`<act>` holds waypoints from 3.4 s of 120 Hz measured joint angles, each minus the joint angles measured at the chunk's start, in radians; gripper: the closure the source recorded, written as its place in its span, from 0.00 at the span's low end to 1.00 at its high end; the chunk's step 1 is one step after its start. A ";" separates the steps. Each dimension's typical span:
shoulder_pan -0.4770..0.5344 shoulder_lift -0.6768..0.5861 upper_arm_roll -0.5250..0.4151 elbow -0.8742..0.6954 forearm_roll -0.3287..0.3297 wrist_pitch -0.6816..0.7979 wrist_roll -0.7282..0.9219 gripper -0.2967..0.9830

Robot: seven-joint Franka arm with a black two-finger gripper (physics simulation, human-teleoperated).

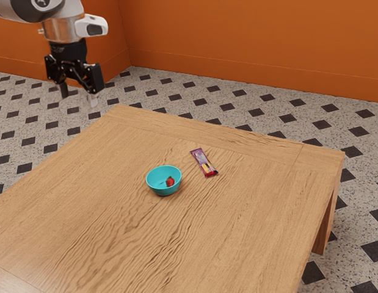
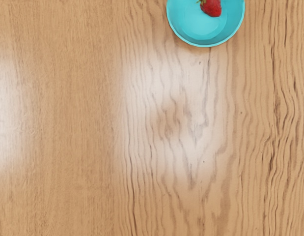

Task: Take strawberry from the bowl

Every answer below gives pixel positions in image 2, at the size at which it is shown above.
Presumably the turquoise bowl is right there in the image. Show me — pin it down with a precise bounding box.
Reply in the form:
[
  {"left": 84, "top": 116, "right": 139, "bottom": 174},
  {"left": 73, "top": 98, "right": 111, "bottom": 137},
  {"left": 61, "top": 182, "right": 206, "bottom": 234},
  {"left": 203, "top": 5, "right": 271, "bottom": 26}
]
[{"left": 166, "top": 0, "right": 246, "bottom": 48}]

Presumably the red strawberry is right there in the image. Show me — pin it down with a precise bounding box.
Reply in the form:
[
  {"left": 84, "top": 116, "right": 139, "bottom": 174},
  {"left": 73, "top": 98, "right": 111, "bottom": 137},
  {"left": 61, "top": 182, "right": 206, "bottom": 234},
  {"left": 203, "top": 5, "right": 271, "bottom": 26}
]
[{"left": 196, "top": 0, "right": 222, "bottom": 18}]

